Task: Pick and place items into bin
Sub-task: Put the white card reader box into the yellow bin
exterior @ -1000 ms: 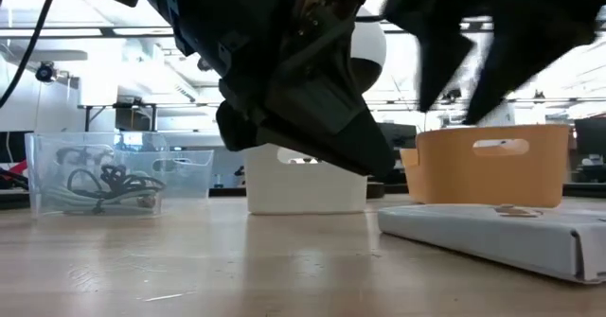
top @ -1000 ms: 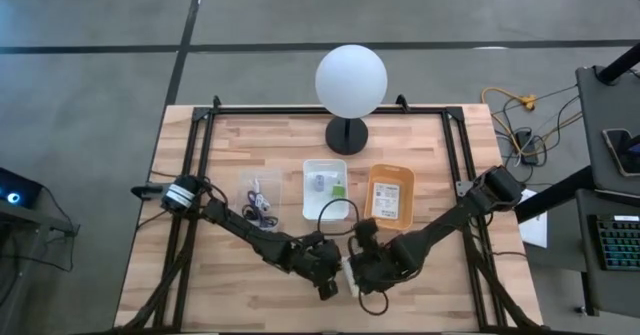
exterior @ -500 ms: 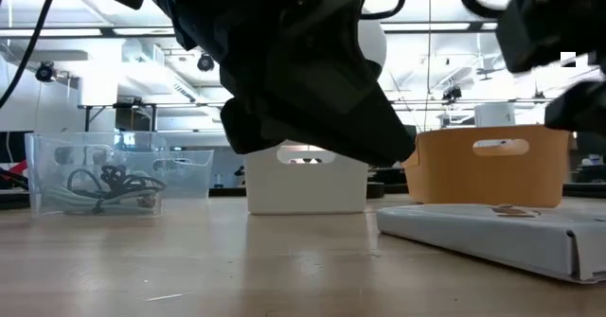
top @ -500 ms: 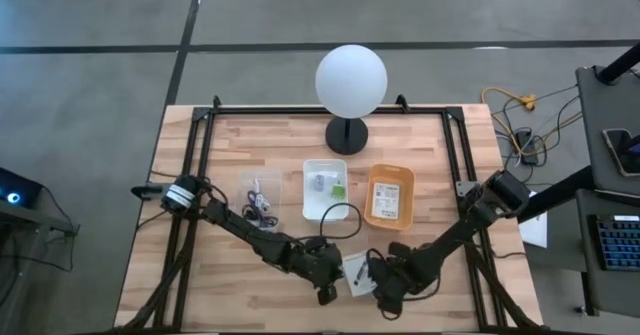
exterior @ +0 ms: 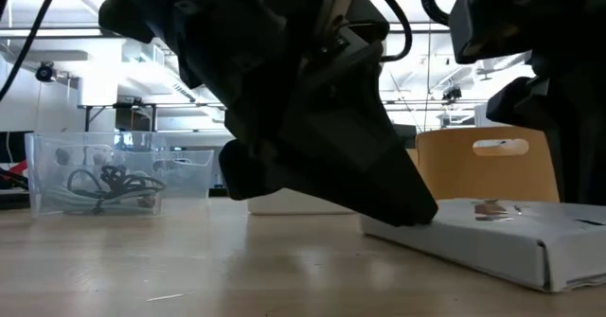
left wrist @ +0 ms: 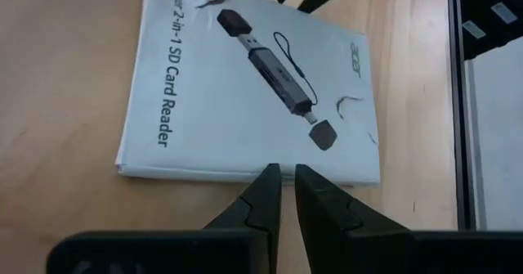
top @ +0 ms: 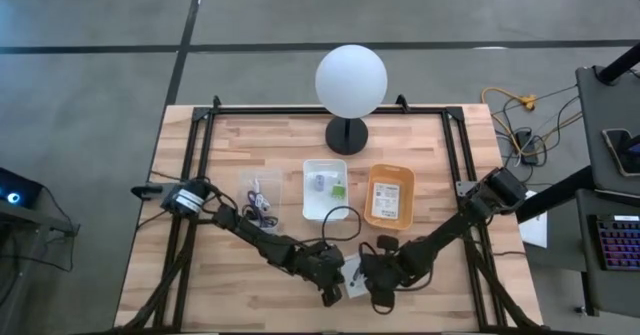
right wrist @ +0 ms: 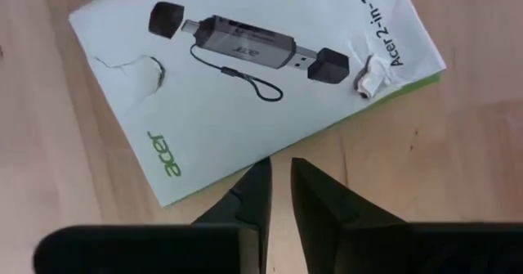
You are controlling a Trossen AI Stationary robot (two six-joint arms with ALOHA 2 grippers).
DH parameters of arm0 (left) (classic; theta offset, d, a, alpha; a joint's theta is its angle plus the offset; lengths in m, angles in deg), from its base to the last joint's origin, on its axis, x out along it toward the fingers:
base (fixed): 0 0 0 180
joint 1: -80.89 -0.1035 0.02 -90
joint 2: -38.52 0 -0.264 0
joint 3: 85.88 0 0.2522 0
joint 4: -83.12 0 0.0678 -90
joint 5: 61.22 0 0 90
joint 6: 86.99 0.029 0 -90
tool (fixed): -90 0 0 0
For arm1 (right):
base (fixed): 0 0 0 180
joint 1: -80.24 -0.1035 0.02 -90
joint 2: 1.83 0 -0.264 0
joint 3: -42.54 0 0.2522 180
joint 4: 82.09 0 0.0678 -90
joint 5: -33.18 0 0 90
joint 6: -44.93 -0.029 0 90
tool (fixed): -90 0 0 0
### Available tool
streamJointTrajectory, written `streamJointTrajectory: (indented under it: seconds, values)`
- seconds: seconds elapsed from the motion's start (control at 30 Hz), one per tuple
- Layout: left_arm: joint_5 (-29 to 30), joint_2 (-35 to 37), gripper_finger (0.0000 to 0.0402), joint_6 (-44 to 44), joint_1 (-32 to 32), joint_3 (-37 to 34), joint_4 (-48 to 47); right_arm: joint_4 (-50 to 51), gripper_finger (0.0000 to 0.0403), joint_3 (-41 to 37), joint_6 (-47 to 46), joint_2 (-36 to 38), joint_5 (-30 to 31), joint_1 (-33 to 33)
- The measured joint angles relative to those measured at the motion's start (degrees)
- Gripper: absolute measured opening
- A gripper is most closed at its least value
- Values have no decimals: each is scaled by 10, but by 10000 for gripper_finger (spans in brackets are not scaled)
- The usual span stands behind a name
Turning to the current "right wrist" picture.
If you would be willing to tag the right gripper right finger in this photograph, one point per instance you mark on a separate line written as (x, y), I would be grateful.
(359, 245)

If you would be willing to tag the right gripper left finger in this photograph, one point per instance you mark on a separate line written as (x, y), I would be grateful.
(229, 245)

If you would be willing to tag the white Acer card reader box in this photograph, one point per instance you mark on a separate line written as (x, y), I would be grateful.
(212, 114)

